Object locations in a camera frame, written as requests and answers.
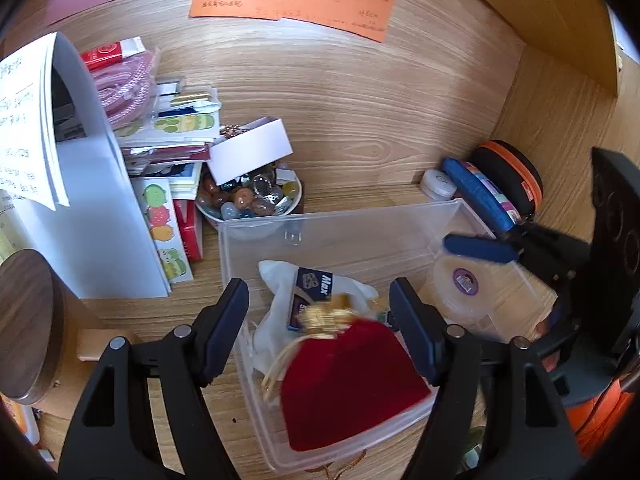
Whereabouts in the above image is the red white packet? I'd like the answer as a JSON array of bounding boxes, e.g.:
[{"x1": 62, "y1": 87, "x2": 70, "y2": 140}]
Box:
[{"x1": 80, "y1": 37, "x2": 148, "y2": 72}]

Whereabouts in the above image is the pile of stationery packets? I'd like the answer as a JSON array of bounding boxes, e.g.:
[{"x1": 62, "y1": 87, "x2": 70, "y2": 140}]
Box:
[{"x1": 115, "y1": 75, "x2": 223, "y2": 181}]

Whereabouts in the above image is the black orange zip case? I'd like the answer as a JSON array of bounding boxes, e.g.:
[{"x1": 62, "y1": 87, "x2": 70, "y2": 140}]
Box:
[{"x1": 472, "y1": 140, "x2": 545, "y2": 221}]

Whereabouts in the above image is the fruit sticker sheet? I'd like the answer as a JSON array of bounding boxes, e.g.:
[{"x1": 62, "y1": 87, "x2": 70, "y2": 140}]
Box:
[{"x1": 132, "y1": 177, "x2": 195, "y2": 281}]

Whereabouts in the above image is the clear plastic storage box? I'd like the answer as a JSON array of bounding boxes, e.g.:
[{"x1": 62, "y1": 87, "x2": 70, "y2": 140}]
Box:
[{"x1": 217, "y1": 199, "x2": 558, "y2": 476}]

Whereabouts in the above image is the white cloth pouch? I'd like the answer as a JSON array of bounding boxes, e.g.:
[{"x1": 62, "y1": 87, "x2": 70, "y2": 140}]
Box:
[{"x1": 250, "y1": 260, "x2": 381, "y2": 386}]

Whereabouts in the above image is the blue zip pouch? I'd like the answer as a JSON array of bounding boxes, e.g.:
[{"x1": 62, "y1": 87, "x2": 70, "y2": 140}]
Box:
[{"x1": 441, "y1": 157, "x2": 523, "y2": 233}]

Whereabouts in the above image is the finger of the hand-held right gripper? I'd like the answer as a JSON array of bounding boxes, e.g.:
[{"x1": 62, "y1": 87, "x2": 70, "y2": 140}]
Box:
[
  {"x1": 537, "y1": 332, "x2": 618, "y2": 401},
  {"x1": 444, "y1": 224, "x2": 593, "y2": 291}
]

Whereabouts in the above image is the pink cord packet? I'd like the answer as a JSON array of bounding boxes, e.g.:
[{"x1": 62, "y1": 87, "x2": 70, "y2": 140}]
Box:
[{"x1": 92, "y1": 50, "x2": 161, "y2": 128}]

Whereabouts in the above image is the small round white container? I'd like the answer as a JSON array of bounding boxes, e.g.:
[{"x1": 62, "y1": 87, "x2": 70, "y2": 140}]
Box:
[{"x1": 419, "y1": 169, "x2": 458, "y2": 201}]

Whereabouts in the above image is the pile of glass marbles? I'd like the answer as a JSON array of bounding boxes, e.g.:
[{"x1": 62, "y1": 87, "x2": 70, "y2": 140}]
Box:
[{"x1": 197, "y1": 165, "x2": 301, "y2": 220}]

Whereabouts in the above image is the white paper stack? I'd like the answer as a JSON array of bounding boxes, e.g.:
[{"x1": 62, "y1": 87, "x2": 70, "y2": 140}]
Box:
[{"x1": 0, "y1": 32, "x2": 71, "y2": 211}]

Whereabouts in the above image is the red velvet drawstring pouch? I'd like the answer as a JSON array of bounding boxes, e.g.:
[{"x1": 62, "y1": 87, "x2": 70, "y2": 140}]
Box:
[{"x1": 260, "y1": 294, "x2": 433, "y2": 453}]

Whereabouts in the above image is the orange paper note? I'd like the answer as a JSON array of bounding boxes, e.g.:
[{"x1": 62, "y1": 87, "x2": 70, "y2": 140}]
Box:
[{"x1": 188, "y1": 0, "x2": 396, "y2": 43}]

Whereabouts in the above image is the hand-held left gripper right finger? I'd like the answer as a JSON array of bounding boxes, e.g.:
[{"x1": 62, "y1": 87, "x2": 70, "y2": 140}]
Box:
[{"x1": 389, "y1": 277, "x2": 588, "y2": 480}]

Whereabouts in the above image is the clear round tape container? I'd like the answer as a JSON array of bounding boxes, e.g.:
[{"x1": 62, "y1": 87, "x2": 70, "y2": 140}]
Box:
[{"x1": 431, "y1": 254, "x2": 558, "y2": 343}]

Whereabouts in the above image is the white plastic folder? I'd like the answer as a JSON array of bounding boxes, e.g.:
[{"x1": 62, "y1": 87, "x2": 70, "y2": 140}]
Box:
[{"x1": 10, "y1": 32, "x2": 173, "y2": 300}]

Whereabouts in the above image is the small white cardboard box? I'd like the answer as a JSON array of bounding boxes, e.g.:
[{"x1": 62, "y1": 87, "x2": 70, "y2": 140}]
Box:
[{"x1": 207, "y1": 116, "x2": 294, "y2": 187}]

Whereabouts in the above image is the white ceramic bowl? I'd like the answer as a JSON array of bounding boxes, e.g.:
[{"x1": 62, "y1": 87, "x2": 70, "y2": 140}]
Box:
[{"x1": 195, "y1": 162, "x2": 303, "y2": 233}]

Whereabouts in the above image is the small black staples box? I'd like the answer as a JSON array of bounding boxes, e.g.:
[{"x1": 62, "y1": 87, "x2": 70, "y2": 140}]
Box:
[{"x1": 287, "y1": 266, "x2": 336, "y2": 333}]

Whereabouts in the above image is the red cardboard box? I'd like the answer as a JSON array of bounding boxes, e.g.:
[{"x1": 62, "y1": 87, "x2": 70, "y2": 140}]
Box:
[{"x1": 172, "y1": 199, "x2": 205, "y2": 261}]

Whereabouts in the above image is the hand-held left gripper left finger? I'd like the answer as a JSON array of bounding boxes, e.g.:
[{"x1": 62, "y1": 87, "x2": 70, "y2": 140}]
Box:
[{"x1": 57, "y1": 277, "x2": 250, "y2": 480}]

